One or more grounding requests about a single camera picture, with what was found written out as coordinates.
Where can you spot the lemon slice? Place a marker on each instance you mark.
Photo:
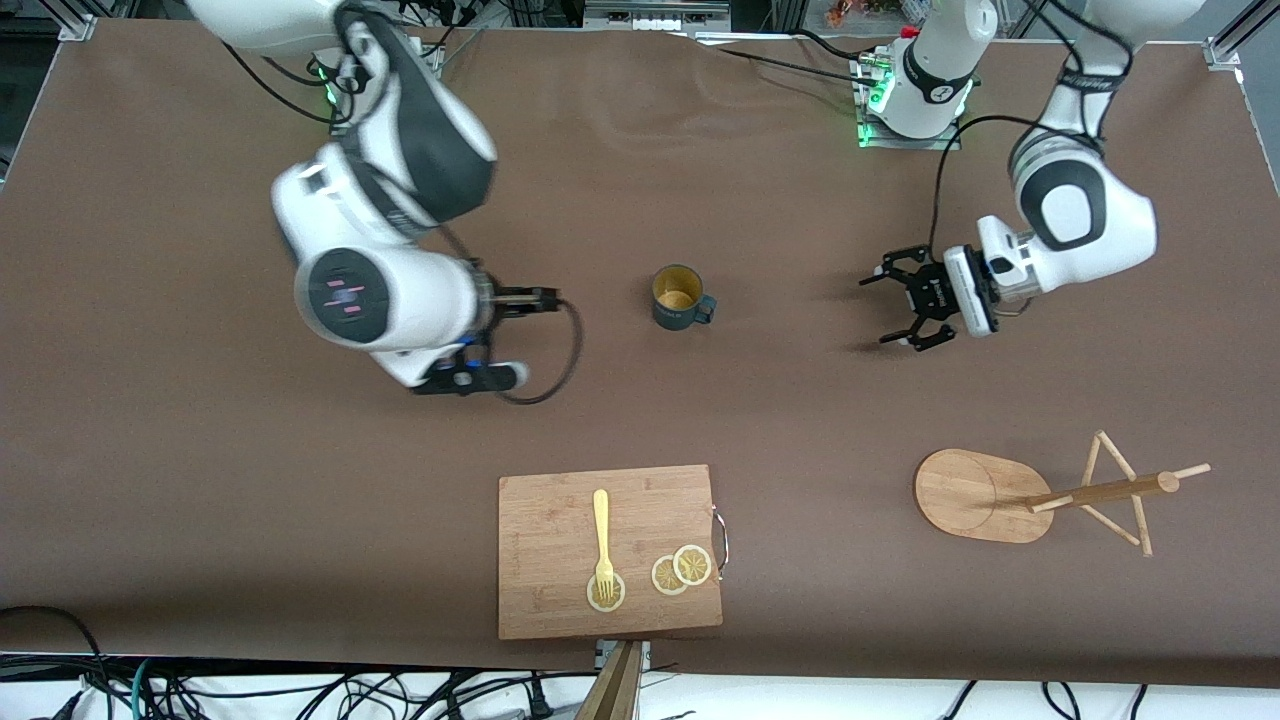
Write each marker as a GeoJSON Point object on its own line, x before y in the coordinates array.
{"type": "Point", "coordinates": [692, 565]}
{"type": "Point", "coordinates": [620, 592]}

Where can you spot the yellow plastic fork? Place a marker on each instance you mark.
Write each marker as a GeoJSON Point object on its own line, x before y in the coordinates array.
{"type": "Point", "coordinates": [600, 520]}

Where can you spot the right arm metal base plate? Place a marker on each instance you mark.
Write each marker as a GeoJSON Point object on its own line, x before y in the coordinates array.
{"type": "Point", "coordinates": [435, 55]}

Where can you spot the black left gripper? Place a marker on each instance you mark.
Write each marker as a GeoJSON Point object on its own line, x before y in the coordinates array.
{"type": "Point", "coordinates": [928, 293]}

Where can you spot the grey box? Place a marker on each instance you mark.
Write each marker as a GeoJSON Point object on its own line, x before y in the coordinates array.
{"type": "Point", "coordinates": [655, 15]}

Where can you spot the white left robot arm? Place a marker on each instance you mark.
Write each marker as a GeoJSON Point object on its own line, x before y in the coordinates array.
{"type": "Point", "coordinates": [1080, 220]}

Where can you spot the wooden mug rack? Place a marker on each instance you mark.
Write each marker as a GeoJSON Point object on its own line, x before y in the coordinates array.
{"type": "Point", "coordinates": [970, 495]}

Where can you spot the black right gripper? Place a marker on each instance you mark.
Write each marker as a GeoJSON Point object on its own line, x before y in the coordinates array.
{"type": "Point", "coordinates": [512, 300]}

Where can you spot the teal cup yellow inside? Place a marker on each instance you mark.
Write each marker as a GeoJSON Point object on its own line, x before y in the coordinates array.
{"type": "Point", "coordinates": [675, 315]}

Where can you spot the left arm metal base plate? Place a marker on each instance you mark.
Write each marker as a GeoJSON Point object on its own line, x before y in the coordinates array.
{"type": "Point", "coordinates": [900, 143]}

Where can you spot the brown wooden beam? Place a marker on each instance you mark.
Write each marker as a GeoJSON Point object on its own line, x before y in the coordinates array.
{"type": "Point", "coordinates": [612, 695]}

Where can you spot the metal beam bracket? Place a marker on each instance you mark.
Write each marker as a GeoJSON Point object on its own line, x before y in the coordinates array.
{"type": "Point", "coordinates": [603, 652]}

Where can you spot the wooden cutting board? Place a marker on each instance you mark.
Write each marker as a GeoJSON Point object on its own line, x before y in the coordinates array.
{"type": "Point", "coordinates": [550, 540]}

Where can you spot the aluminium frame post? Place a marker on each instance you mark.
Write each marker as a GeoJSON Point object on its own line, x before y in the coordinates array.
{"type": "Point", "coordinates": [78, 27]}
{"type": "Point", "coordinates": [1222, 50]}

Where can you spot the brown table cover sheet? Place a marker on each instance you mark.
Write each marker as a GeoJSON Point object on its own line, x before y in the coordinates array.
{"type": "Point", "coordinates": [700, 420]}

